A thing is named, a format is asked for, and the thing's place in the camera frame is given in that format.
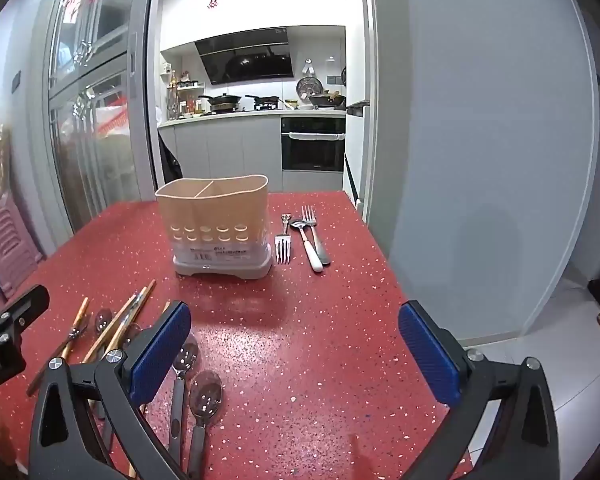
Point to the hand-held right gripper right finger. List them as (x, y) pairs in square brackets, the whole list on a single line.
[(427, 355)]

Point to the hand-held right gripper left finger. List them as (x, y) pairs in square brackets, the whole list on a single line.
[(162, 355)]

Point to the blue patterned chopstick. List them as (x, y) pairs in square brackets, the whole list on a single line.
[(139, 300)]

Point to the beige plastic cutlery holder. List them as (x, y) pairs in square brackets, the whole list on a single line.
[(215, 225)]

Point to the stack of pink plastic stools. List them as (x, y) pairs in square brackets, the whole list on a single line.
[(7, 250)]

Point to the plain steel fork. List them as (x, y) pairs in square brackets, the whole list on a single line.
[(320, 247)]

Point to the black hanging cloth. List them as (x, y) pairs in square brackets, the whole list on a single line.
[(170, 160)]

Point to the glass sliding door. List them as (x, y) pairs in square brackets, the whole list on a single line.
[(95, 110)]

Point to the grey kitchen cabinets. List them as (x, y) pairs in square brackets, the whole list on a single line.
[(230, 150)]

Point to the black built-in oven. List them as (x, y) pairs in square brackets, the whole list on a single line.
[(312, 145)]

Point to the rack of condiment bottles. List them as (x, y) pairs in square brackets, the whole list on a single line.
[(182, 97)]

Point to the black wok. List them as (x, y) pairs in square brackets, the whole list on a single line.
[(222, 100)]

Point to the black frying pan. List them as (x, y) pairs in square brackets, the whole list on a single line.
[(265, 100)]

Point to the round metal steamer rack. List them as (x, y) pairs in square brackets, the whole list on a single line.
[(307, 88)]

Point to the white refrigerator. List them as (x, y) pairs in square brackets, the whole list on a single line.
[(357, 60)]

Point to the black range hood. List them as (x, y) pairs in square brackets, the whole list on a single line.
[(245, 60)]

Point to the dark wall switch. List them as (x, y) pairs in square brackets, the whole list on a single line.
[(16, 82)]

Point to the white wall hook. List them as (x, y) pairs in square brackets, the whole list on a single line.
[(308, 65)]

